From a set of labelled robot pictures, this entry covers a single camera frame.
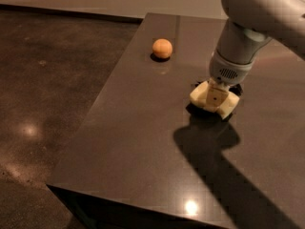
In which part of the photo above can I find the orange ball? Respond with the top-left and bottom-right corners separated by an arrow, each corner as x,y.
152,38 -> 173,59

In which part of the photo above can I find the black rxbar chocolate wrapper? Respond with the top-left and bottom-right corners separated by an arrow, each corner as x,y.
194,81 -> 243,96

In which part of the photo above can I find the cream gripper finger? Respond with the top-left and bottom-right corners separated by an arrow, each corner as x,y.
205,78 -> 230,113

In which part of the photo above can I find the pale yellow wavy sponge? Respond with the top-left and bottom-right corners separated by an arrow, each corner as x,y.
190,81 -> 239,119

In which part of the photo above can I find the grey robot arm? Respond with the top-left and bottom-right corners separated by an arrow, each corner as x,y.
205,0 -> 305,113

